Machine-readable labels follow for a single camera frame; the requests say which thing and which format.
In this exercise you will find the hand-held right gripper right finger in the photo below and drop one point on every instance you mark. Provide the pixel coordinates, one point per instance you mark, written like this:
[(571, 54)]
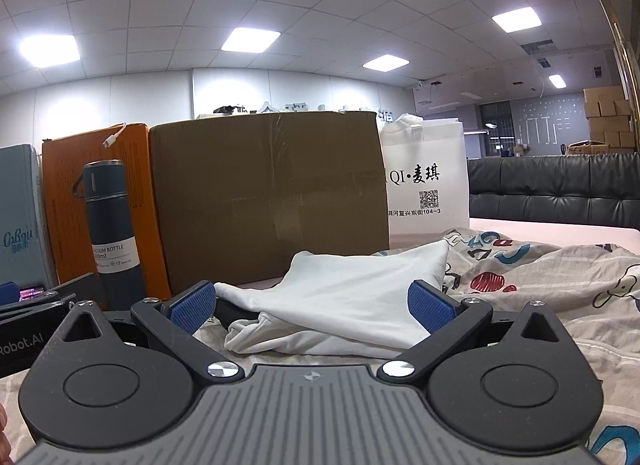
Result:
[(430, 307)]

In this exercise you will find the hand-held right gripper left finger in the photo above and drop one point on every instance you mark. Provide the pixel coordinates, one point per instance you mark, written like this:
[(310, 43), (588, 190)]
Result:
[(192, 307)]

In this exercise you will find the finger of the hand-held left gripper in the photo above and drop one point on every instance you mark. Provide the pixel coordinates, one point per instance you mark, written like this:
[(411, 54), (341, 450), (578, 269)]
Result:
[(70, 286), (35, 306)]

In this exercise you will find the white garment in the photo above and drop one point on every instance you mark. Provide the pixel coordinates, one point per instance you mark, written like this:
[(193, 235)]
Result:
[(350, 285)]

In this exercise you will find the phone with pink screen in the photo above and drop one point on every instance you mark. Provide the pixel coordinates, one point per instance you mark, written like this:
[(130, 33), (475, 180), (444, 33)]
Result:
[(32, 291)]

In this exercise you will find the dark teal vacuum bottle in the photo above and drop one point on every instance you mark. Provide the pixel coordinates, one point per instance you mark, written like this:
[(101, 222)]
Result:
[(112, 215)]

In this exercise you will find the grey-blue box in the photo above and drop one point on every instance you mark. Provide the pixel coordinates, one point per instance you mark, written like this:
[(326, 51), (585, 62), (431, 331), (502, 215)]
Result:
[(20, 195)]

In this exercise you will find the orange box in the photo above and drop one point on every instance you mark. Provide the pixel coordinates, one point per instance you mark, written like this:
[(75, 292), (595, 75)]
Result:
[(145, 195)]

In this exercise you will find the cartoon printed blanket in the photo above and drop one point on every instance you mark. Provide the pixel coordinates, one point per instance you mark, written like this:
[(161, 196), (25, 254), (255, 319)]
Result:
[(550, 285)]

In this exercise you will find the brown cardboard box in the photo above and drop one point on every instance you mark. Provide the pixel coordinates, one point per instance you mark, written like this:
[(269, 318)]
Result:
[(270, 195)]

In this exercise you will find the white printed shopping bag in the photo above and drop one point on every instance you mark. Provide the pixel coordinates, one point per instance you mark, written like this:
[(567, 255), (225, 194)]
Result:
[(440, 155)]

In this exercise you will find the black leather sofa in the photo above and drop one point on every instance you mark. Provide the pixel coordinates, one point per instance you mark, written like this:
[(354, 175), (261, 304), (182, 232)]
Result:
[(550, 190)]

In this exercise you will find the square ceiling light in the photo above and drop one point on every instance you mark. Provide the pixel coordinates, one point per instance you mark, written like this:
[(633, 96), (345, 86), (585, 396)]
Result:
[(250, 40), (556, 80), (385, 63), (49, 50), (517, 20)]

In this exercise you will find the stack of cardboard boxes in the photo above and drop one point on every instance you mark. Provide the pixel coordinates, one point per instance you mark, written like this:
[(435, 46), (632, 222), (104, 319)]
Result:
[(607, 115)]

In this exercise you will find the gold door frame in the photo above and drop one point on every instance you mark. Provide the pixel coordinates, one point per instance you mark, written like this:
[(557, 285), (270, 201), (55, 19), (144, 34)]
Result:
[(620, 45)]

